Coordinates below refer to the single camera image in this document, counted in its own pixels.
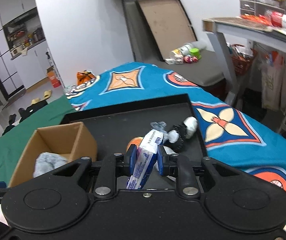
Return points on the brown cardboard box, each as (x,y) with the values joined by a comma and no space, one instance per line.
(71,141)

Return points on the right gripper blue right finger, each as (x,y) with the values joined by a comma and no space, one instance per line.
(178,166)

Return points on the yellow slipper right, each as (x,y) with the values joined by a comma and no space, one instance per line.
(47,94)

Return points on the black shallow tray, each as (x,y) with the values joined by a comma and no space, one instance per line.
(114,126)

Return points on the green cloth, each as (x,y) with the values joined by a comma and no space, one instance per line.
(13,142)

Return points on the fluffy grey plush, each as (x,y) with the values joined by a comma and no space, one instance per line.
(47,162)

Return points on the blue patterned blanket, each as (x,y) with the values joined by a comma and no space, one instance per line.
(229,135)

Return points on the burger plush toy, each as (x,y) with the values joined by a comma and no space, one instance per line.
(135,141)

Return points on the black white plush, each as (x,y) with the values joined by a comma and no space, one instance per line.
(186,130)

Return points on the orange cardboard box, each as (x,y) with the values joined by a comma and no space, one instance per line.
(53,78)

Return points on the yellow slipper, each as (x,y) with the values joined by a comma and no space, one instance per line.
(35,101)
(47,94)

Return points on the black stool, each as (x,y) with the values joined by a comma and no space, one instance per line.
(25,113)

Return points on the large framed board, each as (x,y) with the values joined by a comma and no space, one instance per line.
(168,23)

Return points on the green cup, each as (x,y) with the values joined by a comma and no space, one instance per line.
(195,52)

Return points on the grey desk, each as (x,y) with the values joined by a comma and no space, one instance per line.
(253,32)

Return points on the tissue pack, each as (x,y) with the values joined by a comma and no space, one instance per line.
(146,159)

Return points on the yellow slipper left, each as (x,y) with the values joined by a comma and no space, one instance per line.
(35,101)

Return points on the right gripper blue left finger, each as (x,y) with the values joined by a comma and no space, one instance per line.
(112,167)

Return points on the orange bag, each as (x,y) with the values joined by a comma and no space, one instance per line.
(84,76)

